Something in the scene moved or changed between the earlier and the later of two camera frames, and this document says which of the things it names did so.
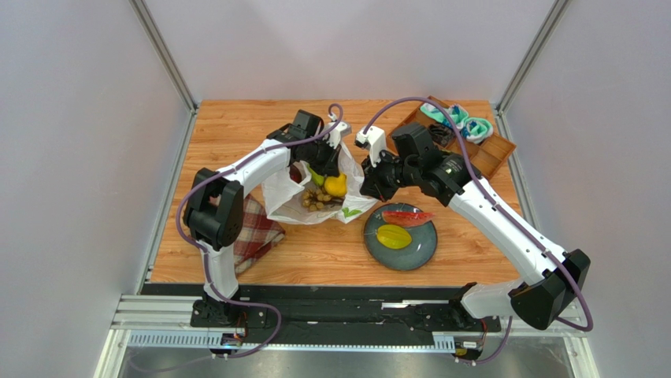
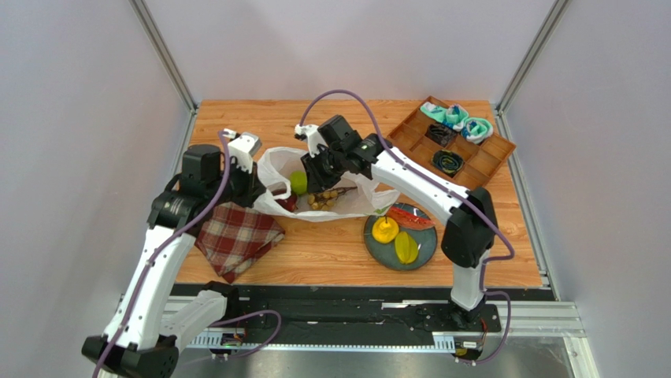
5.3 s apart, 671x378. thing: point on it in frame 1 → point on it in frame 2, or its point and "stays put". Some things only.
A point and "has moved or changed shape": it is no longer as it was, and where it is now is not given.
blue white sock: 476,130 stays put
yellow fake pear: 336,186 → 385,229
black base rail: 321,316 stays put
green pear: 317,178 has moved or changed shape
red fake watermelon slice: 405,218 has moved or changed shape
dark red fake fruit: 294,174 → 289,202
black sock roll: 441,135 stays put
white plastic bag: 283,196 has moved or changed shape
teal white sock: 456,113 stays put
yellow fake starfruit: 394,236 → 406,247
